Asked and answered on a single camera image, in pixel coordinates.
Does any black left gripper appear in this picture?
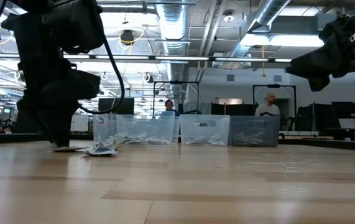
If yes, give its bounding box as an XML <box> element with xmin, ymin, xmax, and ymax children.
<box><xmin>1</xmin><ymin>14</ymin><xmax>102</xmax><ymax>149</ymax></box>

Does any white packet dark print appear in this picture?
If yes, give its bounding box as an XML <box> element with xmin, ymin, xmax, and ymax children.
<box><xmin>83</xmin><ymin>142</ymin><xmax>119</xmax><ymax>157</ymax></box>
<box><xmin>185</xmin><ymin>136</ymin><xmax>203</xmax><ymax>146</ymax></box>
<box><xmin>130</xmin><ymin>132</ymin><xmax>150</xmax><ymax>144</ymax></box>
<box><xmin>107</xmin><ymin>133</ymin><xmax>133</xmax><ymax>144</ymax></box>
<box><xmin>208</xmin><ymin>134</ymin><xmax>227</xmax><ymax>146</ymax></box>

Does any long white bandage wrapper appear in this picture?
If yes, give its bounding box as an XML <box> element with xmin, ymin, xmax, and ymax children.
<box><xmin>234</xmin><ymin>131</ymin><xmax>268</xmax><ymax>144</ymax></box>

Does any white board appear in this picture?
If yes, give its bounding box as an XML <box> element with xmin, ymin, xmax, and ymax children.
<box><xmin>70</xmin><ymin>114</ymin><xmax>90</xmax><ymax>133</ymax></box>

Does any bright ceiling light panel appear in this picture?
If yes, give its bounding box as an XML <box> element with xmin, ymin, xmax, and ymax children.
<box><xmin>241</xmin><ymin>33</ymin><xmax>325</xmax><ymax>48</ymax></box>

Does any black monitor row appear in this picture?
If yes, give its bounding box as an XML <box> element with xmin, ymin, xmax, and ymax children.
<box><xmin>295</xmin><ymin>101</ymin><xmax>355</xmax><ymax>141</ymax></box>

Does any dark grey plastic bin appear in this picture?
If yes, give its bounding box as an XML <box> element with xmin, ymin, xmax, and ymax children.
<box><xmin>228</xmin><ymin>115</ymin><xmax>281</xmax><ymax>147</ymax></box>

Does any wide black monitor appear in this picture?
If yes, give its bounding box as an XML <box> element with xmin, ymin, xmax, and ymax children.
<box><xmin>210</xmin><ymin>102</ymin><xmax>260</xmax><ymax>117</ymax></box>

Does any large clear plastic bin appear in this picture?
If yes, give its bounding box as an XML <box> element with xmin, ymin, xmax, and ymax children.
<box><xmin>92</xmin><ymin>113</ymin><xmax>180</xmax><ymax>146</ymax></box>

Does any small clear plastic bin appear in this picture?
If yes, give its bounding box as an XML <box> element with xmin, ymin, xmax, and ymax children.
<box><xmin>179</xmin><ymin>114</ymin><xmax>231</xmax><ymax>146</ymax></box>

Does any long ceiling light bar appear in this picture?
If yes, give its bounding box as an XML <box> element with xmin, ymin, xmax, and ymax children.
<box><xmin>63</xmin><ymin>54</ymin><xmax>293</xmax><ymax>63</ymax></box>

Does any black gantry frame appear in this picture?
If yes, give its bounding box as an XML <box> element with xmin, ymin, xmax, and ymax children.
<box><xmin>152</xmin><ymin>80</ymin><xmax>200</xmax><ymax>116</ymax></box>
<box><xmin>252</xmin><ymin>83</ymin><xmax>297</xmax><ymax>131</ymax></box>

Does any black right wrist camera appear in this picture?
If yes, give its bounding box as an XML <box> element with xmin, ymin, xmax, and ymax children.
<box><xmin>318</xmin><ymin>14</ymin><xmax>355</xmax><ymax>44</ymax></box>

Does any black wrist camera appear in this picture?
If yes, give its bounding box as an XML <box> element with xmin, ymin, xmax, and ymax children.
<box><xmin>318</xmin><ymin>14</ymin><xmax>355</xmax><ymax>44</ymax></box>
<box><xmin>42</xmin><ymin>0</ymin><xmax>105</xmax><ymax>55</ymax></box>

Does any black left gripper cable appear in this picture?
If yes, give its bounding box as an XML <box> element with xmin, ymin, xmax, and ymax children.
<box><xmin>78</xmin><ymin>27</ymin><xmax>126</xmax><ymax>115</ymax></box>

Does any slanted silver air duct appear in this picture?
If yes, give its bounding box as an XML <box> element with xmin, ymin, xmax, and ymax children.
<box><xmin>229</xmin><ymin>0</ymin><xmax>292</xmax><ymax>58</ymax></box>

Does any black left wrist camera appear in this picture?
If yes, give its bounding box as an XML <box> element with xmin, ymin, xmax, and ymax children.
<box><xmin>42</xmin><ymin>0</ymin><xmax>105</xmax><ymax>55</ymax></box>

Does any round silver air duct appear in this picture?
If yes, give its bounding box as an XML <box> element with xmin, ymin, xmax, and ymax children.
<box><xmin>155</xmin><ymin>0</ymin><xmax>191</xmax><ymax>102</ymax></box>

